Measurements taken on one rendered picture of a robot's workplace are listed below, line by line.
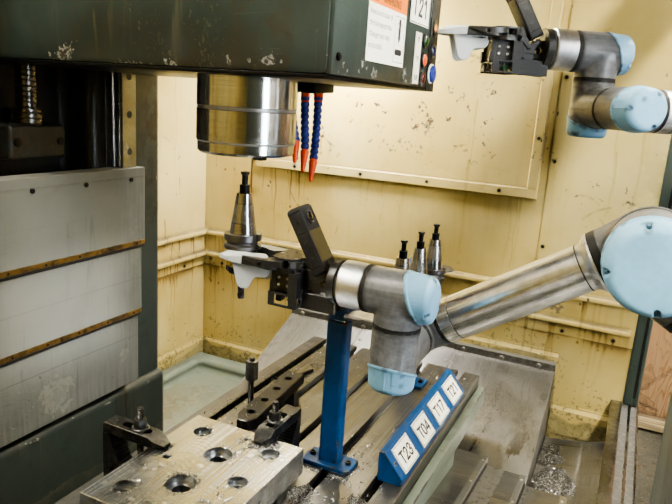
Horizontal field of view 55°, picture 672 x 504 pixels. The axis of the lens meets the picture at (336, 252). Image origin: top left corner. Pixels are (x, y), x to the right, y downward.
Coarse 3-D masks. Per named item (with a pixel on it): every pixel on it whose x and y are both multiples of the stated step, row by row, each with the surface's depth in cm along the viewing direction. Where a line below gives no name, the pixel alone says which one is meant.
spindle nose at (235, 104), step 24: (216, 96) 96; (240, 96) 96; (264, 96) 96; (288, 96) 99; (216, 120) 97; (240, 120) 96; (264, 120) 97; (288, 120) 100; (216, 144) 98; (240, 144) 97; (264, 144) 98; (288, 144) 102
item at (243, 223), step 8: (240, 200) 106; (248, 200) 106; (240, 208) 106; (248, 208) 106; (232, 216) 107; (240, 216) 106; (248, 216) 106; (232, 224) 107; (240, 224) 106; (248, 224) 106; (232, 232) 107; (240, 232) 106; (248, 232) 106
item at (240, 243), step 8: (224, 232) 107; (256, 232) 109; (232, 240) 106; (240, 240) 105; (248, 240) 106; (256, 240) 108; (232, 248) 106; (240, 248) 106; (248, 248) 106; (256, 248) 108
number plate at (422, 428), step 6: (420, 414) 136; (414, 420) 134; (420, 420) 135; (426, 420) 137; (414, 426) 132; (420, 426) 134; (426, 426) 136; (432, 426) 138; (414, 432) 131; (420, 432) 133; (426, 432) 134; (432, 432) 136; (420, 438) 131; (426, 438) 133; (426, 444) 132
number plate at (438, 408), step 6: (438, 396) 147; (432, 402) 143; (438, 402) 145; (444, 402) 147; (432, 408) 142; (438, 408) 144; (444, 408) 146; (432, 414) 141; (438, 414) 142; (444, 414) 144; (438, 420) 141
